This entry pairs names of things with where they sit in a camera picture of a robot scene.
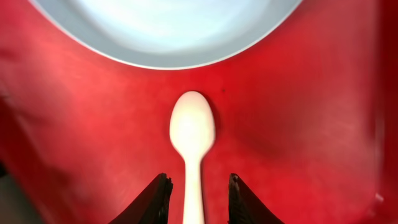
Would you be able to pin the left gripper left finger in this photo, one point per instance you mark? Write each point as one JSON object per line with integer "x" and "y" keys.
{"x": 151, "y": 206}

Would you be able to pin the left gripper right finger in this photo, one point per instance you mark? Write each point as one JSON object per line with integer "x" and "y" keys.
{"x": 244, "y": 207}

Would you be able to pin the white plastic spoon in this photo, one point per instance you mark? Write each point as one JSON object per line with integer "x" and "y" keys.
{"x": 192, "y": 134}

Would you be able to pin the red serving tray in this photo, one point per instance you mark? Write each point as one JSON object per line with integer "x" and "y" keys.
{"x": 307, "y": 118}

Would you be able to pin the light blue plate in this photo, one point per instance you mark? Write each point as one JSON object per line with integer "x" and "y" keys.
{"x": 167, "y": 34}

